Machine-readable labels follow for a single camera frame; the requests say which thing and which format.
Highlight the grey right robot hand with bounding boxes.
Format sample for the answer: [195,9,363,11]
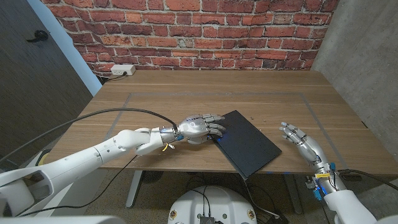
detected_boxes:
[279,121,346,194]

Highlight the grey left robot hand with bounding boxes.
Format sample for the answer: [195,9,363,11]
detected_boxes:
[160,113,226,146]

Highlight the black laptop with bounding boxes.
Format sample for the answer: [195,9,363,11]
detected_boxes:
[210,110,282,180]

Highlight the metal table leg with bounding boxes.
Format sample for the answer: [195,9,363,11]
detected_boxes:
[126,170,144,208]
[284,174,304,215]

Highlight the dark round floor object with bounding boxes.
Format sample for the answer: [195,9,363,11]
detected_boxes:
[141,170,164,184]

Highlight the black power adapter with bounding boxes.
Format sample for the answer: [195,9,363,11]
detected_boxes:
[266,213,290,224]

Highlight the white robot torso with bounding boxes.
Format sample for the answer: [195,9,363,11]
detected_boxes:
[167,185,258,224]

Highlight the white power strip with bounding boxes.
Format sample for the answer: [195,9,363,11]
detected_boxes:
[110,63,137,76]

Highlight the red brick print backdrop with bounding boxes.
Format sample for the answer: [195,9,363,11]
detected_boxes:
[40,0,341,77]

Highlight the white floor device yellow trim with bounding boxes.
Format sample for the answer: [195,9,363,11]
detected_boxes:
[24,149,53,170]

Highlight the white robot chest panel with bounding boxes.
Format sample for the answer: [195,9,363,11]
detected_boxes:
[0,216,127,224]

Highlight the dark wood door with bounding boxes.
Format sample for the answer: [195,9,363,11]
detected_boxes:
[0,0,94,165]

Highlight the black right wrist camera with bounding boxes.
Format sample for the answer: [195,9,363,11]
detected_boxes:
[304,175,324,202]

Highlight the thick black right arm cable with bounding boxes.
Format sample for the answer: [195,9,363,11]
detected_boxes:
[337,168,398,191]

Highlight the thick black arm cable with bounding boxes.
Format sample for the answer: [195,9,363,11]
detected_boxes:
[0,107,178,162]
[337,168,398,191]

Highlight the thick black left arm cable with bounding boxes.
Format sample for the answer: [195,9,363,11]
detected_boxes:
[0,107,178,162]

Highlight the grey floor cable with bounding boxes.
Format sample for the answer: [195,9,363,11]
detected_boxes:
[241,179,280,218]

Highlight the black power cord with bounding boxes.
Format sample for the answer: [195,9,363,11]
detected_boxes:
[105,72,127,82]

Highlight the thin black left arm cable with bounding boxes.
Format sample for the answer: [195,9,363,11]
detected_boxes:
[18,154,139,217]

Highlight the white door frame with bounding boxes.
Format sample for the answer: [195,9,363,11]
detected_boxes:
[26,0,103,96]

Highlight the black door handle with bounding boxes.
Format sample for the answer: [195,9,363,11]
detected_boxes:
[26,29,49,44]

